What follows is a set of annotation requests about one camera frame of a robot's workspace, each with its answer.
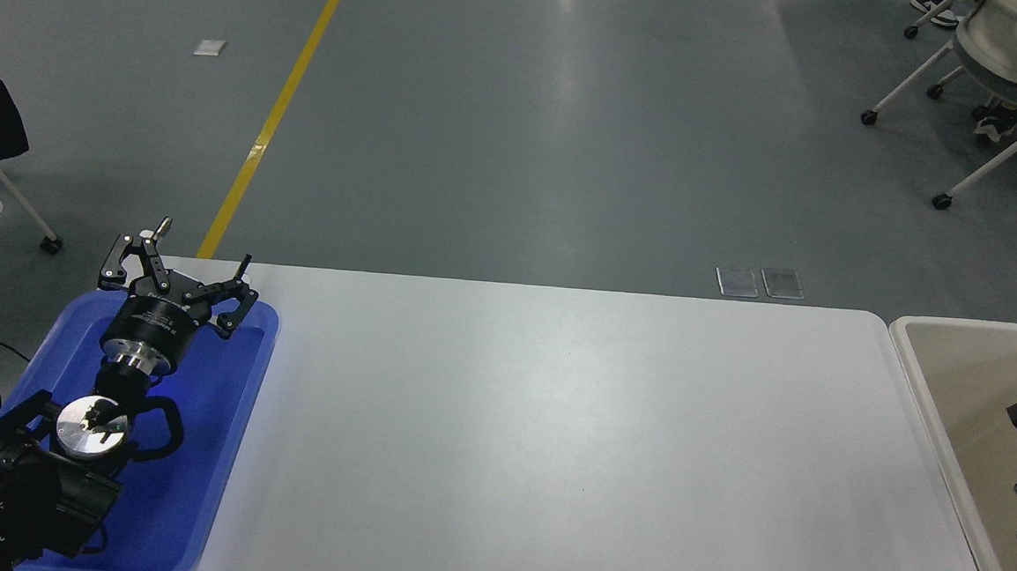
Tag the white office chair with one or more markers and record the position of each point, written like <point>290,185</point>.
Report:
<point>1009,42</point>

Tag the blue plastic tray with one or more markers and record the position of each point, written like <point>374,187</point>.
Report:
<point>199,443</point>

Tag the large pale plastic bin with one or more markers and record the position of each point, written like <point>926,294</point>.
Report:
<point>968,420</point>

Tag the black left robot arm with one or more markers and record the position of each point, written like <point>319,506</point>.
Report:
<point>15,485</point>

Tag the grey chair with castors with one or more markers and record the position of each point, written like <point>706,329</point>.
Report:
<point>15,194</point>

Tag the person's shoe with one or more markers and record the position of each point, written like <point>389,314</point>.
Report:
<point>997,123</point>
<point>936,10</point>

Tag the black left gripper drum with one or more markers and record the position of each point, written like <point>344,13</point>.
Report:
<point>153,321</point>

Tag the metal floor plate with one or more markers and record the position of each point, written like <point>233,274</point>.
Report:
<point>782,284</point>
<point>737,282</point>

